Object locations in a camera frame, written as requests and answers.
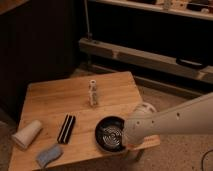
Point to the upper shelf with items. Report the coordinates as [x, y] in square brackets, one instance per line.
[157, 8]

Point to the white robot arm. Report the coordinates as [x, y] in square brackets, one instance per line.
[191, 117]

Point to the black handle object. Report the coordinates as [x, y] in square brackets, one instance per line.
[191, 65]

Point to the black striped block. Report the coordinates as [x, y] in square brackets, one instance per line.
[66, 129]

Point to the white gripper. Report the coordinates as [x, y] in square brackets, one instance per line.
[131, 145]

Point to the black ceramic bowl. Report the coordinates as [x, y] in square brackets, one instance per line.
[108, 134]

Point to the metal pole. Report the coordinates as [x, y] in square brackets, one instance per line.
[89, 34]

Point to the wooden table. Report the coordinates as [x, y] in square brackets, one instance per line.
[50, 102]

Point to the wooden shelf beam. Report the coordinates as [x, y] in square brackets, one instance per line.
[145, 59]

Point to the blue sponge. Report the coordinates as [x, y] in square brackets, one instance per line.
[49, 155]

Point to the white paper cup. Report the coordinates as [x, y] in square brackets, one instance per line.
[24, 137]

